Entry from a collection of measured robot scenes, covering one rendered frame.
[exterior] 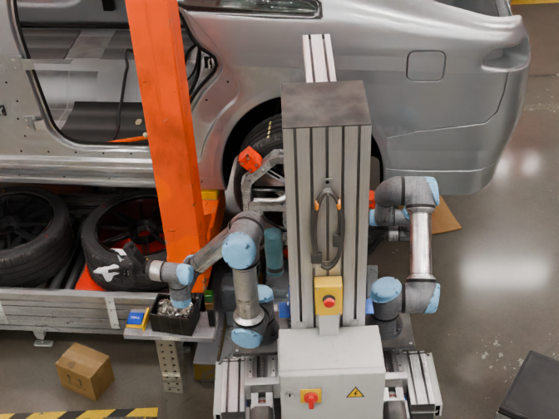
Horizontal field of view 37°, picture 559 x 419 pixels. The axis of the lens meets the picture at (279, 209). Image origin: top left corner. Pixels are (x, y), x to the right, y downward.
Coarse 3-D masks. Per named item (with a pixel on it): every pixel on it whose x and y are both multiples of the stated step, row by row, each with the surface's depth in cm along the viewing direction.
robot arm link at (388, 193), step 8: (400, 176) 328; (384, 184) 328; (392, 184) 325; (400, 184) 324; (376, 192) 332; (384, 192) 327; (392, 192) 325; (400, 192) 324; (376, 200) 335; (384, 200) 329; (392, 200) 326; (400, 200) 325; (376, 208) 348; (384, 208) 340; (392, 208) 345; (376, 216) 358; (384, 216) 352; (392, 216) 363; (376, 224) 366; (384, 224) 365; (392, 224) 365
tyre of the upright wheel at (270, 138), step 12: (276, 120) 395; (252, 132) 403; (264, 132) 393; (276, 132) 387; (252, 144) 392; (264, 144) 385; (276, 144) 384; (264, 156) 389; (240, 168) 394; (240, 180) 399; (240, 192) 403; (240, 204) 408
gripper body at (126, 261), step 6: (126, 258) 308; (120, 264) 307; (126, 264) 305; (132, 264) 305; (126, 270) 305; (132, 270) 305; (138, 270) 306; (144, 270) 306; (126, 276) 308; (132, 276) 306; (138, 276) 307; (144, 276) 307; (126, 282) 308; (132, 282) 307; (144, 282) 308; (150, 282) 308
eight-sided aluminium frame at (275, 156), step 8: (272, 152) 382; (280, 152) 381; (264, 160) 385; (272, 160) 379; (280, 160) 379; (264, 168) 383; (248, 176) 387; (256, 176) 386; (248, 184) 389; (248, 192) 393; (248, 200) 396
